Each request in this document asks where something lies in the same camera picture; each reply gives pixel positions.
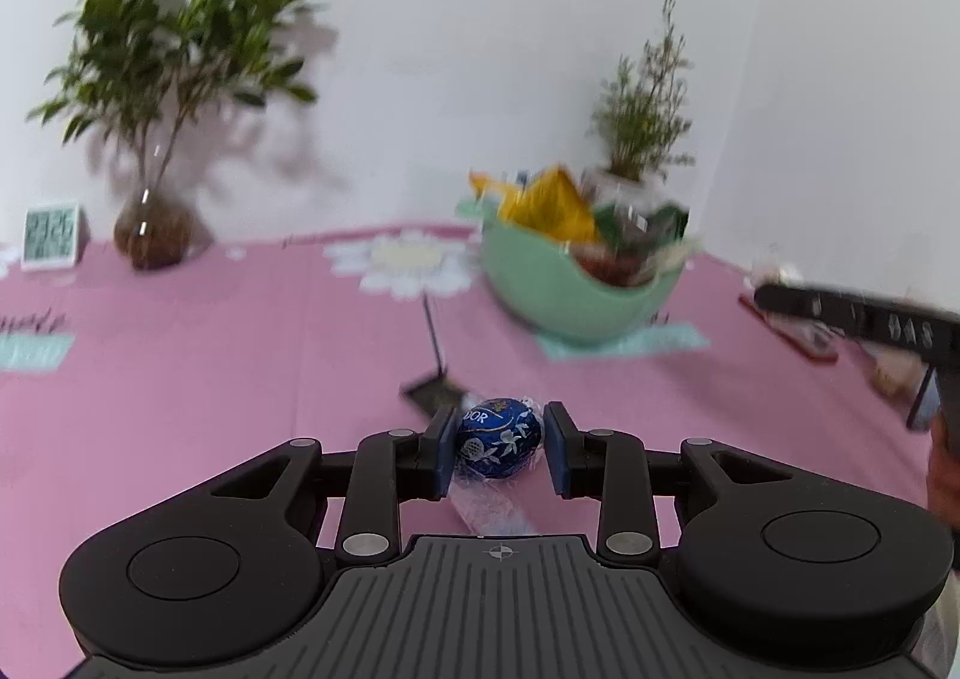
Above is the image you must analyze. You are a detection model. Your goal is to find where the white digital clock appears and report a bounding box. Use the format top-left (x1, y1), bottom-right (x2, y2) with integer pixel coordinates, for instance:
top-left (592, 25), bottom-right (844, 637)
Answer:
top-left (20, 201), bottom-right (83, 271)

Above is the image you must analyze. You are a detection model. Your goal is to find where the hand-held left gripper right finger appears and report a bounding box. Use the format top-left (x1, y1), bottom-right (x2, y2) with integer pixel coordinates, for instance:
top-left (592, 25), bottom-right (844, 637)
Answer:
top-left (544, 401), bottom-right (833, 567)

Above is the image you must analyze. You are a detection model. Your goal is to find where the small plant in white pot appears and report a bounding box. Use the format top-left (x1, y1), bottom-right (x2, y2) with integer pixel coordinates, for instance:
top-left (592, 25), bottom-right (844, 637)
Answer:
top-left (585, 0), bottom-right (698, 204)

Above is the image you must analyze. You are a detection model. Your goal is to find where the leafy plant in glass vase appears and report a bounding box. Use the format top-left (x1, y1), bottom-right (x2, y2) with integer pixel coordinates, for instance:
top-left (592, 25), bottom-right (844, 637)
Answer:
top-left (28, 0), bottom-right (320, 271)

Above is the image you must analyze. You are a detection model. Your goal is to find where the yellow snack bag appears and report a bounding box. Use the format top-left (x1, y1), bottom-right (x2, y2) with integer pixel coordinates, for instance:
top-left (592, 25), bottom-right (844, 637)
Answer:
top-left (469, 165), bottom-right (601, 247)

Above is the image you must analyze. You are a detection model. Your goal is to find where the person's right hand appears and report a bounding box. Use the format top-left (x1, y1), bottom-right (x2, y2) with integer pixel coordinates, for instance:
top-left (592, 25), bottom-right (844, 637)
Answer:
top-left (926, 416), bottom-right (960, 530)

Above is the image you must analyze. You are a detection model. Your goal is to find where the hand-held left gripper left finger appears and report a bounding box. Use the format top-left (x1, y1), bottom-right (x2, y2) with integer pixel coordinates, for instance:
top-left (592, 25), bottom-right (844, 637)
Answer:
top-left (210, 405), bottom-right (460, 567)

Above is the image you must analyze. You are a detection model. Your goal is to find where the red flat tray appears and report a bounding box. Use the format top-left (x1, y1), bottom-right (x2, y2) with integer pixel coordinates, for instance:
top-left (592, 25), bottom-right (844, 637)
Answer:
top-left (739, 293), bottom-right (841, 365)

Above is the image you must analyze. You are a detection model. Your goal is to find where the blue foil chocolate ball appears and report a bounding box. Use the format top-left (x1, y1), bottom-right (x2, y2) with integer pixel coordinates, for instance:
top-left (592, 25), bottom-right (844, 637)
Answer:
top-left (448, 395), bottom-right (545, 537)

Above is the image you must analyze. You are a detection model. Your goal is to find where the green plastic bowl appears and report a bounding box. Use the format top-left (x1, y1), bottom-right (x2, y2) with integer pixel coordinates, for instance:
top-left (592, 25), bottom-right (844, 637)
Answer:
top-left (457, 195), bottom-right (702, 348)

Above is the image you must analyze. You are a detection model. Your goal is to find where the dark green snack packet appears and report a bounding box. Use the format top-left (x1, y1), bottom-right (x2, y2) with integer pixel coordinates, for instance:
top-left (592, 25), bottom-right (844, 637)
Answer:
top-left (592, 199), bottom-right (691, 253)

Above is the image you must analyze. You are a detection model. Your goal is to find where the pink floral tablecloth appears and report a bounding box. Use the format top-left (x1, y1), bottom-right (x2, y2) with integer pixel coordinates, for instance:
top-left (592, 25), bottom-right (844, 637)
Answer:
top-left (0, 221), bottom-right (960, 657)

